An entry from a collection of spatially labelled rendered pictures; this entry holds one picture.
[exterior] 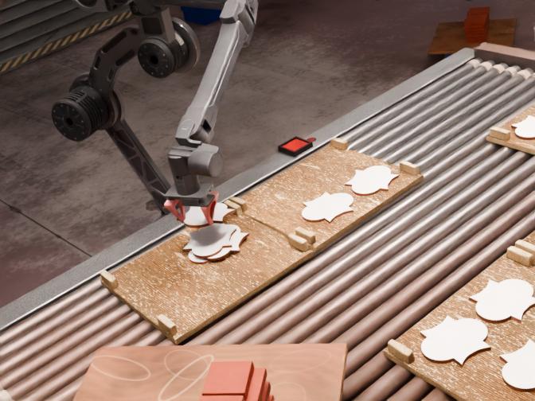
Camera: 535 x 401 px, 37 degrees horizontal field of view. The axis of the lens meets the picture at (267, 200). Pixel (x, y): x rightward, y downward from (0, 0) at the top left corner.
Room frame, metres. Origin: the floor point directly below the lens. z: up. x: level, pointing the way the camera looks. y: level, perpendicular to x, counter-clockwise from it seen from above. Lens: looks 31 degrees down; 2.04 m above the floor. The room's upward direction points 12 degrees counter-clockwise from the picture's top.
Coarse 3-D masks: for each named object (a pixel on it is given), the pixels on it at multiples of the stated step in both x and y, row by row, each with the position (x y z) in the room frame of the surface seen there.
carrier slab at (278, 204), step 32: (320, 160) 2.02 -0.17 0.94; (352, 160) 1.98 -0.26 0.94; (256, 192) 1.92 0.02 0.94; (288, 192) 1.88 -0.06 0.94; (320, 192) 1.85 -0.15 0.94; (352, 192) 1.81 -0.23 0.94; (384, 192) 1.78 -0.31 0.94; (288, 224) 1.72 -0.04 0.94; (320, 224) 1.69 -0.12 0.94; (352, 224) 1.67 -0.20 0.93
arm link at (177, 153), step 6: (174, 150) 1.66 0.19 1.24; (180, 150) 1.65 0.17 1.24; (186, 150) 1.64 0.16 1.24; (192, 150) 1.64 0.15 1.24; (168, 156) 1.65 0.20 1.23; (174, 156) 1.64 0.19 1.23; (180, 156) 1.63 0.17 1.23; (186, 156) 1.62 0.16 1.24; (174, 162) 1.63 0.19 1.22; (180, 162) 1.63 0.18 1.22; (186, 162) 1.64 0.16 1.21; (174, 168) 1.64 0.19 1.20; (180, 168) 1.63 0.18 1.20; (186, 168) 1.63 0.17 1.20; (174, 174) 1.64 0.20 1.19; (180, 174) 1.63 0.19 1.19
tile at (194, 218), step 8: (192, 208) 1.75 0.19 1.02; (200, 208) 1.74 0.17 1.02; (216, 208) 1.73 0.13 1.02; (224, 208) 1.72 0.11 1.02; (192, 216) 1.70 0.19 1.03; (200, 216) 1.69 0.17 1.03; (216, 216) 1.68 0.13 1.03; (224, 216) 1.68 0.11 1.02; (192, 224) 1.64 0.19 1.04; (200, 224) 1.64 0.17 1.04; (208, 224) 1.64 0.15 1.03
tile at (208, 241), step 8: (216, 224) 1.75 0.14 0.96; (224, 224) 1.74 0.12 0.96; (192, 232) 1.74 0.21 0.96; (200, 232) 1.73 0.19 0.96; (208, 232) 1.72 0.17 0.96; (216, 232) 1.71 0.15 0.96; (224, 232) 1.71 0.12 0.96; (232, 232) 1.70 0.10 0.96; (192, 240) 1.70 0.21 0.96; (200, 240) 1.69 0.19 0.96; (208, 240) 1.68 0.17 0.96; (216, 240) 1.68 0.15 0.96; (224, 240) 1.67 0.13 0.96; (184, 248) 1.67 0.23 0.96; (192, 248) 1.66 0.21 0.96; (200, 248) 1.66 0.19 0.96; (208, 248) 1.65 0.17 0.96; (216, 248) 1.64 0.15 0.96; (200, 256) 1.63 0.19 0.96; (208, 256) 1.62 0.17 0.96
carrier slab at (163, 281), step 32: (256, 224) 1.75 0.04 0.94; (160, 256) 1.70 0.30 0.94; (256, 256) 1.61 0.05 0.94; (288, 256) 1.58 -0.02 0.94; (128, 288) 1.59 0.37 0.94; (160, 288) 1.56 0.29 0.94; (192, 288) 1.53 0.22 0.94; (224, 288) 1.51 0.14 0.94; (256, 288) 1.49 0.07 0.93; (192, 320) 1.41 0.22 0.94
